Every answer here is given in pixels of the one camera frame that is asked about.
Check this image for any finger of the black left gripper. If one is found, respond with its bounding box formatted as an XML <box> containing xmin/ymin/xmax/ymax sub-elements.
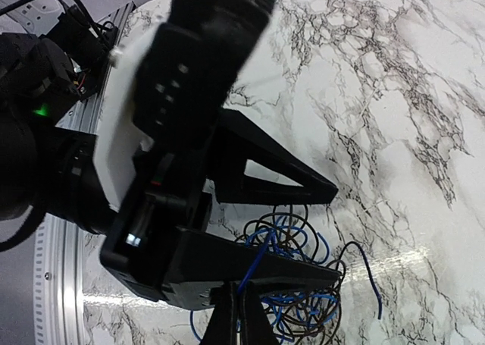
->
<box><xmin>166</xmin><ymin>228</ymin><xmax>340</xmax><ymax>309</ymax></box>
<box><xmin>211</xmin><ymin>109</ymin><xmax>338</xmax><ymax>205</ymax></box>

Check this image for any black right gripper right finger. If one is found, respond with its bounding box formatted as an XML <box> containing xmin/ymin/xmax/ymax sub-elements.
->
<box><xmin>238</xmin><ymin>282</ymin><xmax>279</xmax><ymax>345</ymax></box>

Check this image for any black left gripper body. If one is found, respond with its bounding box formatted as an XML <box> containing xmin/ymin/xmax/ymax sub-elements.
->
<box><xmin>56</xmin><ymin>133</ymin><xmax>214</xmax><ymax>302</ymax></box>

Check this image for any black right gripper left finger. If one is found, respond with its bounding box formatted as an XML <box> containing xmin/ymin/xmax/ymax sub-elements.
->
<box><xmin>200</xmin><ymin>282</ymin><xmax>238</xmax><ymax>345</ymax></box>

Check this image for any blue black wire bundle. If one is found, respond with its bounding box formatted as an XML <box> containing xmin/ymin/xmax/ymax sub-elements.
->
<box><xmin>189</xmin><ymin>204</ymin><xmax>383</xmax><ymax>344</ymax></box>

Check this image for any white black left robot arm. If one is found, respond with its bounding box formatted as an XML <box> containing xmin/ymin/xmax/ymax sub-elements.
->
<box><xmin>1</xmin><ymin>91</ymin><xmax>340</xmax><ymax>310</ymax></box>

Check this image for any aluminium front rail frame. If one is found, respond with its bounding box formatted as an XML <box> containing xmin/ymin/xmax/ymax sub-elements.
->
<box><xmin>33</xmin><ymin>2</ymin><xmax>136</xmax><ymax>344</ymax></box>

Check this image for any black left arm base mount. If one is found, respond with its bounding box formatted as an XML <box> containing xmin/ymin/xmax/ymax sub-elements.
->
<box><xmin>45</xmin><ymin>5</ymin><xmax>119</xmax><ymax>99</ymax></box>

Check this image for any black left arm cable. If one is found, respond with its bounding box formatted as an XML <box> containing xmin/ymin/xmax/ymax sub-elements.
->
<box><xmin>0</xmin><ymin>0</ymin><xmax>95</xmax><ymax>31</ymax></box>

